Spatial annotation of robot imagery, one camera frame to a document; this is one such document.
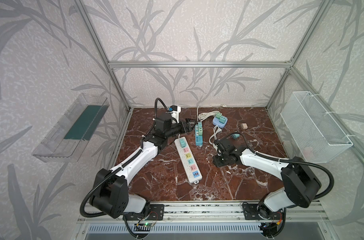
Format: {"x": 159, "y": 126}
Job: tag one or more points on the teal power strip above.
{"x": 198, "y": 138}

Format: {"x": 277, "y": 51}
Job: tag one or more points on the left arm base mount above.
{"x": 152, "y": 212}

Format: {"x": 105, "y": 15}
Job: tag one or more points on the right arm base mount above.
{"x": 257, "y": 212}

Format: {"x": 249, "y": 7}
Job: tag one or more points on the light green usb adapter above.
{"x": 218, "y": 115}

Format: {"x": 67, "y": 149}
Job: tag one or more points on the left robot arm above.
{"x": 110, "y": 193}

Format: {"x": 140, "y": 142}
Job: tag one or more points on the white wire mesh basket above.
{"x": 315, "y": 131}

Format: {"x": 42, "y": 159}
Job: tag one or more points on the light blue square power socket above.
{"x": 216, "y": 122}

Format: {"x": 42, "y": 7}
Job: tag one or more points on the white long power strip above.
{"x": 188, "y": 161}

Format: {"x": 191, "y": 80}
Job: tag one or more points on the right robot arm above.
{"x": 303, "y": 182}

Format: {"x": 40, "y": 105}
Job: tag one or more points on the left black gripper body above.
{"x": 183, "y": 126}

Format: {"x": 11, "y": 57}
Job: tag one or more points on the teal green usb adapter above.
{"x": 223, "y": 119}

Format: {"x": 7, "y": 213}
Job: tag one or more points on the aluminium front rail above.
{"x": 226, "y": 211}

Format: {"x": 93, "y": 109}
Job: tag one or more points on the clear plastic wall tray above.
{"x": 67, "y": 140}

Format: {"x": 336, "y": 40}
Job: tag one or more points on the pink adapter back right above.
{"x": 244, "y": 126}

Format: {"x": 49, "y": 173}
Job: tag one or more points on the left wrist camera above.
{"x": 175, "y": 112}

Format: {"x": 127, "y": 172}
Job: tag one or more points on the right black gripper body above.
{"x": 219, "y": 160}

